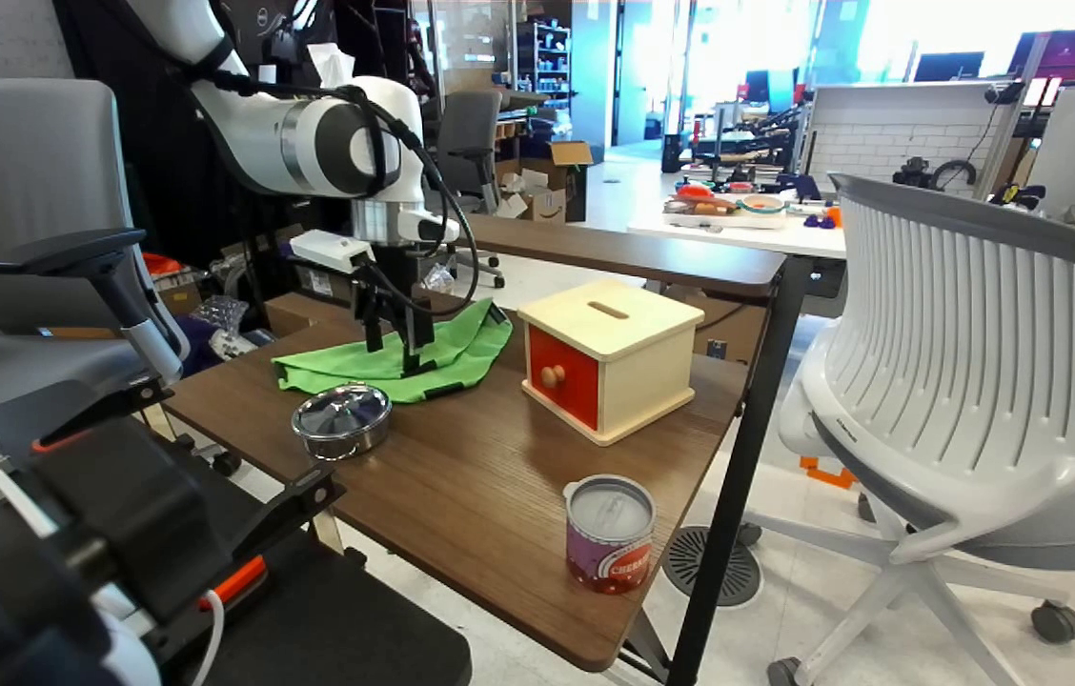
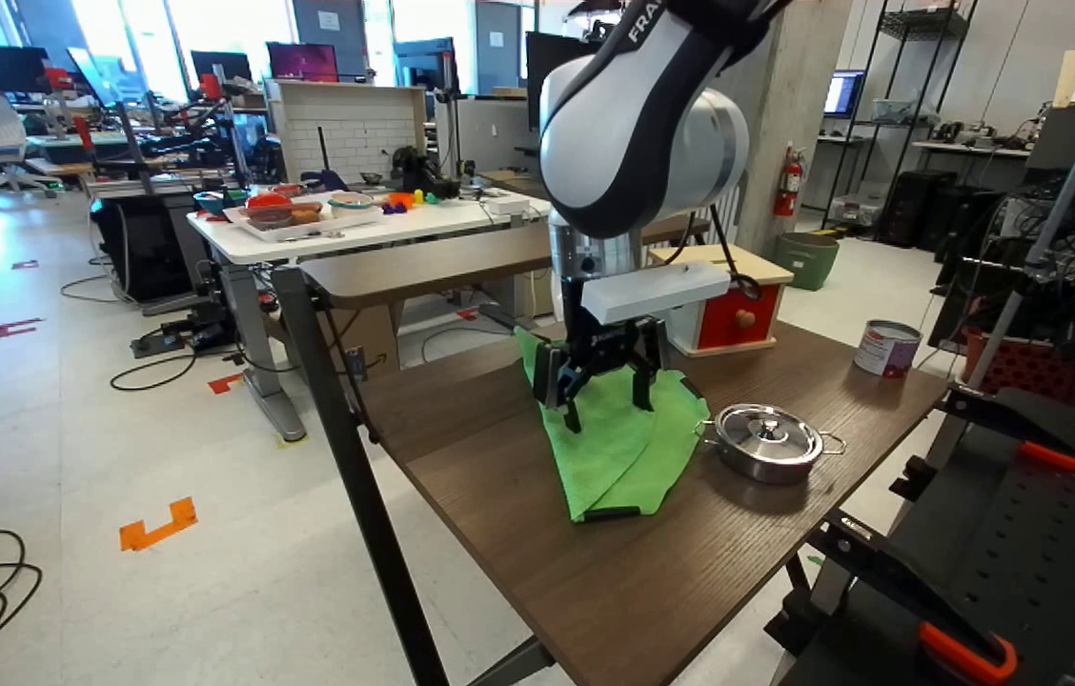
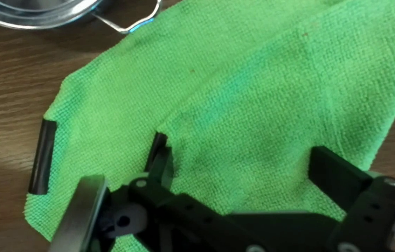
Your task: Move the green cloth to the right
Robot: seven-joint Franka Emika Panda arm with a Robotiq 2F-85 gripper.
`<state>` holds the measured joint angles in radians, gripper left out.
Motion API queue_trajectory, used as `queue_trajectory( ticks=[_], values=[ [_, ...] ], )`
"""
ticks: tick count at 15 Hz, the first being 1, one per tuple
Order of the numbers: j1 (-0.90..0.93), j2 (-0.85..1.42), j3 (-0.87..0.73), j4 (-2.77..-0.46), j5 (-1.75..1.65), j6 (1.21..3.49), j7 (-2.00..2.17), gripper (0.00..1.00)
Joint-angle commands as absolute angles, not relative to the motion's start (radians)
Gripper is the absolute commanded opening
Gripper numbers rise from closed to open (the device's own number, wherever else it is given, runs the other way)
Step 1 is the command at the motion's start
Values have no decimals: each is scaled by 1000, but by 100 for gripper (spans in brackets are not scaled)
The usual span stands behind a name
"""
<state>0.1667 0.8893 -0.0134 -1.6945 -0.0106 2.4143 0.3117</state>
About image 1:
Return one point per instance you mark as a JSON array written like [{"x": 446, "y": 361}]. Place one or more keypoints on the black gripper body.
[{"x": 397, "y": 272}]

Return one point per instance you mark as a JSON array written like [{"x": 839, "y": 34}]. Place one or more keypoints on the green cloth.
[{"x": 348, "y": 371}]

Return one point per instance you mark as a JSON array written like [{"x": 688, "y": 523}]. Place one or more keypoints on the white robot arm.
[{"x": 273, "y": 133}]

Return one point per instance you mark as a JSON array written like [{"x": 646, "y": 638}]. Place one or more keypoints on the silver metal bowl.
[{"x": 342, "y": 424}]

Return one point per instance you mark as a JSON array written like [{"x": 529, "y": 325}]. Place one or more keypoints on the dark office chair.
[{"x": 465, "y": 146}]

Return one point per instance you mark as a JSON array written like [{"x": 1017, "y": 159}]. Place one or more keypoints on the wooden box with red drawer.
[{"x": 620, "y": 381}]

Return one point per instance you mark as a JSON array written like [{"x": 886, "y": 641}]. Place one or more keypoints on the white and purple can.
[{"x": 610, "y": 536}]

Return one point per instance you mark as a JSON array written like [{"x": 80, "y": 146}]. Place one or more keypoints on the orange toy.
[{"x": 700, "y": 198}]

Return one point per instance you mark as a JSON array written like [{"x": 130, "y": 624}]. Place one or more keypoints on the grey office chair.
[{"x": 18, "y": 231}]

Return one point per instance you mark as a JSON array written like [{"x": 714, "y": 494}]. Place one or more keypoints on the black round floor plate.
[{"x": 714, "y": 564}]

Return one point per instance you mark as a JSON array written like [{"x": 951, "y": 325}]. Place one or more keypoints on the white partition panel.
[{"x": 904, "y": 133}]

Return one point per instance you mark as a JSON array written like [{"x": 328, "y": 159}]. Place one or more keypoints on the white slatted office chair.
[{"x": 971, "y": 368}]

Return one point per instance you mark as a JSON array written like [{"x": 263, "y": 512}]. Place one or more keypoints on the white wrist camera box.
[{"x": 328, "y": 250}]

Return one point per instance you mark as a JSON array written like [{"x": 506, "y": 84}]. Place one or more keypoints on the black metal table frame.
[{"x": 740, "y": 442}]

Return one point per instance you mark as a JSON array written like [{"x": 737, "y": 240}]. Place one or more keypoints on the black foreground camera rig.
[{"x": 93, "y": 558}]

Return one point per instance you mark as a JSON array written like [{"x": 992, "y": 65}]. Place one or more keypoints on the orange floor bracket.
[{"x": 829, "y": 473}]

